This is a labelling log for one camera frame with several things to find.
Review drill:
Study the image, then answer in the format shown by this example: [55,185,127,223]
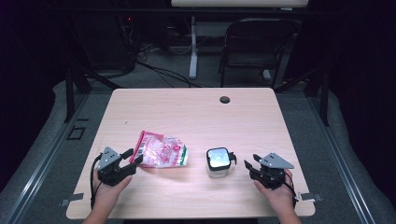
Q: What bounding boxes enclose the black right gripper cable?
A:
[281,169,300,209]

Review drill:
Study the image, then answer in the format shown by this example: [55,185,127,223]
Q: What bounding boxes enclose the pink and white snack bag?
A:
[129,130,190,169]

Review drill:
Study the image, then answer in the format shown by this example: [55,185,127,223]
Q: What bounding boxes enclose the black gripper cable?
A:
[281,169,300,209]
[90,153,104,210]

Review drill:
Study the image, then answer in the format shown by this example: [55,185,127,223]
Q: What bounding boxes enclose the person's left hand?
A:
[92,171,134,208]

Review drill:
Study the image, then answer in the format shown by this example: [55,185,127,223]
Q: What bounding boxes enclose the dark equipment with red light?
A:
[116,12,138,68]

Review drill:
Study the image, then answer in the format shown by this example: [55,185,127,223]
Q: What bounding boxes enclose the white desk leg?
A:
[189,16,199,79]

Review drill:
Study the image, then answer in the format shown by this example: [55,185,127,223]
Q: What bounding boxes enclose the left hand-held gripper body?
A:
[96,147,132,187]

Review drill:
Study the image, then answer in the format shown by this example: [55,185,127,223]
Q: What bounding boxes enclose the person's right hand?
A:
[253,169,297,216]

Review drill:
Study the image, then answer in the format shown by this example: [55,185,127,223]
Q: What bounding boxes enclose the black folding chair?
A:
[219,18,297,90]

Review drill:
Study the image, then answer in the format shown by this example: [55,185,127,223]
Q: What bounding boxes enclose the black metal frame stand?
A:
[64,66,122,124]
[274,66,331,127]

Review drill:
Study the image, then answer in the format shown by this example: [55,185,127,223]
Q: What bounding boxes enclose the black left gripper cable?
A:
[90,153,104,210]

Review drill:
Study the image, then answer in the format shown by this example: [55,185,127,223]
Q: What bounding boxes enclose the grey metal floor rail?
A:
[306,92,378,224]
[0,92,92,224]

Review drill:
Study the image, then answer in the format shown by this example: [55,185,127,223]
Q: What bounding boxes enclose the grey tape piece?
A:
[60,192,85,207]
[298,191,323,203]

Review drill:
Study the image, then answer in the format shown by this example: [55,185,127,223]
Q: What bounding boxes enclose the black floor cables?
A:
[135,43,216,89]

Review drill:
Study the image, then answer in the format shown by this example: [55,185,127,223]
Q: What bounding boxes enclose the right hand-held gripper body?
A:
[250,152,295,190]

